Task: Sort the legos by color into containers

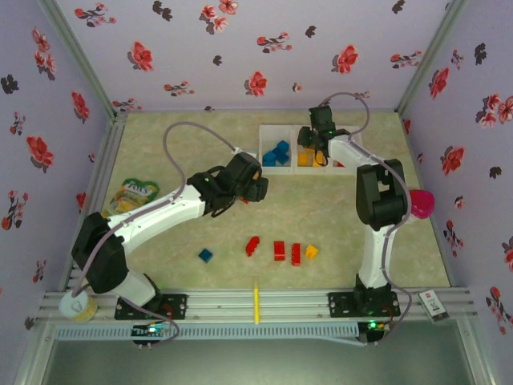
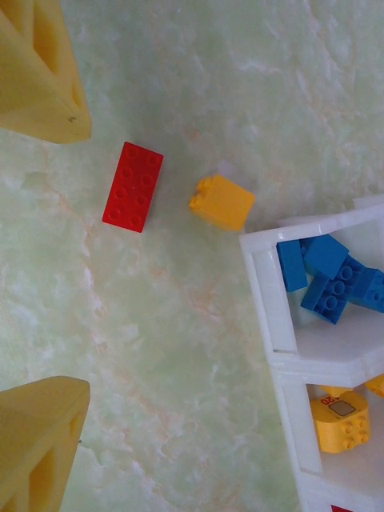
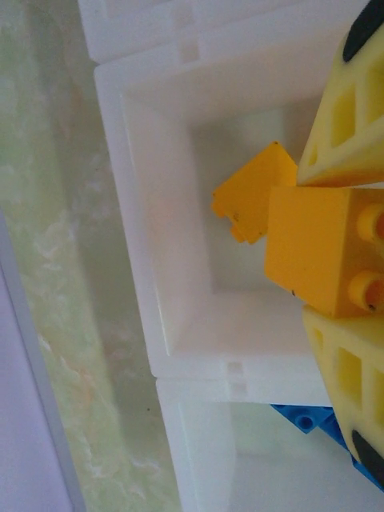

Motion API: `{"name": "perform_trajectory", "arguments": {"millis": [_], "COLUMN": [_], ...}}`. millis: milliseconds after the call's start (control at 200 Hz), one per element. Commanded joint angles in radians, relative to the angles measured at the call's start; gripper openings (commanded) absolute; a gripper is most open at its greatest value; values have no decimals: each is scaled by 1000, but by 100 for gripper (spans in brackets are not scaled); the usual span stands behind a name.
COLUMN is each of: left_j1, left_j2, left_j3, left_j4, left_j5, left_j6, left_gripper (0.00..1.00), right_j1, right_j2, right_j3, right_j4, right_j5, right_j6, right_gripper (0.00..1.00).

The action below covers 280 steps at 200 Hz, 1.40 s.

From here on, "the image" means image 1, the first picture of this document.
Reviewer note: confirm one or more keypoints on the long red lego brick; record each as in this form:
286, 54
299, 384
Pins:
296, 254
279, 250
243, 199

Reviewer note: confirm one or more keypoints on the yellow lego brick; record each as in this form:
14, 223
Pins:
304, 159
312, 251
309, 151
317, 162

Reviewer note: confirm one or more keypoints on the long blue lego brick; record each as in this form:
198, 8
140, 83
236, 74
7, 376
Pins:
270, 158

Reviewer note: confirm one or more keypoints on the small red lego brick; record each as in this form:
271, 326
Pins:
340, 163

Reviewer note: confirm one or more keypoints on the small blue lego brick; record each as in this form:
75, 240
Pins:
205, 255

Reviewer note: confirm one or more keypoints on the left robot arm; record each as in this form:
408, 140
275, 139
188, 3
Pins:
160, 208

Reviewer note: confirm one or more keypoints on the white three-compartment container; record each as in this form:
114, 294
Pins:
280, 170

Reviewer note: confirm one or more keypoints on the curved red lego piece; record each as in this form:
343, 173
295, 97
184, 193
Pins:
252, 245

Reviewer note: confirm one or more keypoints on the green snack packet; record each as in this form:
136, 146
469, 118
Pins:
134, 192

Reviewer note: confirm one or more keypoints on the yellow marker strip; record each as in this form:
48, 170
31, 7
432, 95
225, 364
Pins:
256, 301

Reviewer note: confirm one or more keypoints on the pink bowl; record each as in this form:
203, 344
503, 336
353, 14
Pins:
422, 203

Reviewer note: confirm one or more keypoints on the left circuit board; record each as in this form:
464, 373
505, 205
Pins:
150, 331

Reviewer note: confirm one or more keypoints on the circuit board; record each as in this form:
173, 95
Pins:
374, 327
150, 331

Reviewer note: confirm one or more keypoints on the right circuit board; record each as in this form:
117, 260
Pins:
374, 327

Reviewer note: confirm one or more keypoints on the yellow cup with white lid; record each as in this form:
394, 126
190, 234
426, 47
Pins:
76, 306

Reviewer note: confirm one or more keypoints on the white card with red mark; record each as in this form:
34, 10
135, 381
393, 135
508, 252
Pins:
433, 305

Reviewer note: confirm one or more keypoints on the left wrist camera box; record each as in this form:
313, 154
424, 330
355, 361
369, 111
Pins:
242, 152

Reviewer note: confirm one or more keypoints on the aluminium front rail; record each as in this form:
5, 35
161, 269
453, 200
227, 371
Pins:
224, 305

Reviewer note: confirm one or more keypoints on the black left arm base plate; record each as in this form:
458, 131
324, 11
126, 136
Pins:
176, 306

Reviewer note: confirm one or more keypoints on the aluminium frame post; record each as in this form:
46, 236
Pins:
433, 52
80, 56

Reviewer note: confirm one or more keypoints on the aluminium side rail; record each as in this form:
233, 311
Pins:
110, 148

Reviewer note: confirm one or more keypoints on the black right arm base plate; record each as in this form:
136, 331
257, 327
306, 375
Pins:
340, 305

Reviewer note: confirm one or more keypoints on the aluminium frame leg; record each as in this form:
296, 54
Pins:
34, 357
477, 357

